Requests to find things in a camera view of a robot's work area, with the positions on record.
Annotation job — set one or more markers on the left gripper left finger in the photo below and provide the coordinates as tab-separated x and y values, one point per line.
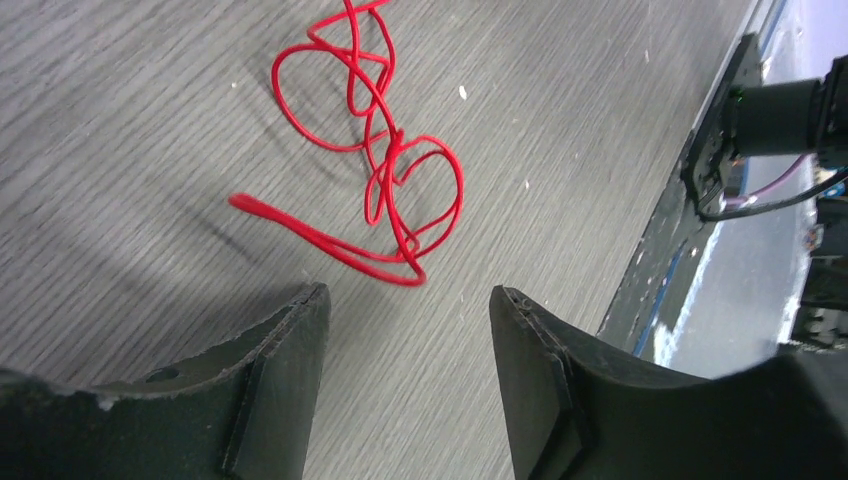
242	409

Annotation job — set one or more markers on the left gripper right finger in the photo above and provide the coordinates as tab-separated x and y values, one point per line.
576	407

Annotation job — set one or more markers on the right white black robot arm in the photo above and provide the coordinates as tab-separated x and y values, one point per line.
801	117

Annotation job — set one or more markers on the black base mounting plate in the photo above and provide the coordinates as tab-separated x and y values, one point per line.
666	265

